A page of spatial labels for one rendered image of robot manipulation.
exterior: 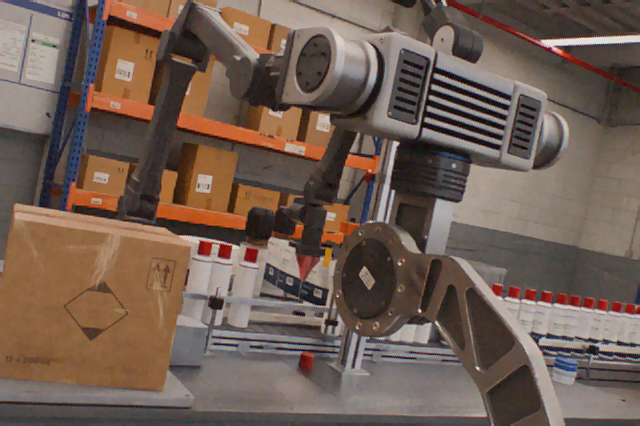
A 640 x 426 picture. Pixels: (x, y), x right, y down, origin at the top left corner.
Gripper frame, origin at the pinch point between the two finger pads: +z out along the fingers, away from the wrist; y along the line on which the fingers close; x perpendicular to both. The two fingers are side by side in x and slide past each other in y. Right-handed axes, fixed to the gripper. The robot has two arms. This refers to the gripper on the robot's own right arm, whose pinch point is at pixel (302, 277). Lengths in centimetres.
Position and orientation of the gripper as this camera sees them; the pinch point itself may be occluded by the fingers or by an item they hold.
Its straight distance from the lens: 198.7
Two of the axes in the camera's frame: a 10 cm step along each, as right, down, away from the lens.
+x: 4.9, 1.5, -8.6
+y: -8.5, -1.5, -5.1
